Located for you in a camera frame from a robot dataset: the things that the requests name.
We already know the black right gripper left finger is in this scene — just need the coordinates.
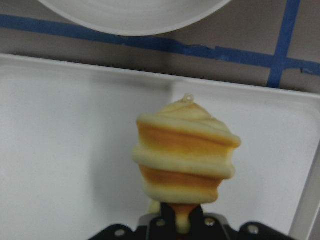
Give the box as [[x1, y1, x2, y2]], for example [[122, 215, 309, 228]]
[[91, 203, 175, 240]]

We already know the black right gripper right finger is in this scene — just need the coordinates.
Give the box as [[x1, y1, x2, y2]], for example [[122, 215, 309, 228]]
[[187, 205, 292, 240]]

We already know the striped bread roll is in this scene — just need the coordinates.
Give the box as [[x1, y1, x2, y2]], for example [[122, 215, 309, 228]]
[[132, 94, 241, 234]]

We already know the cream plate with lemon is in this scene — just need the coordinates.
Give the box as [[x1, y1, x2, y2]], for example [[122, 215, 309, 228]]
[[41, 0, 229, 37]]

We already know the white rectangular tray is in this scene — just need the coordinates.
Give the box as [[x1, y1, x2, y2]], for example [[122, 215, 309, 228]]
[[0, 54, 320, 240]]

